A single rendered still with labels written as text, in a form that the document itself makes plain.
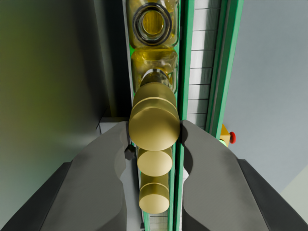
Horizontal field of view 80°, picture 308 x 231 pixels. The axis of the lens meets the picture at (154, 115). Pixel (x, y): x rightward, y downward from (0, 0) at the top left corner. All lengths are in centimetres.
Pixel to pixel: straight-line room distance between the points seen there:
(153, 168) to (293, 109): 63
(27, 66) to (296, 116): 74
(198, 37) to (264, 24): 24
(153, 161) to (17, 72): 15
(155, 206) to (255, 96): 52
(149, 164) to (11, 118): 13
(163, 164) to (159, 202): 5
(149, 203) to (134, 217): 55
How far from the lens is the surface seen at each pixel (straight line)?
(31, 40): 23
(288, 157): 88
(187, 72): 34
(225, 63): 37
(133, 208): 73
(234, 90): 63
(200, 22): 42
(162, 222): 79
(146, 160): 18
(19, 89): 21
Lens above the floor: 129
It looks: 61 degrees down
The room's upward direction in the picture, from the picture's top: 179 degrees counter-clockwise
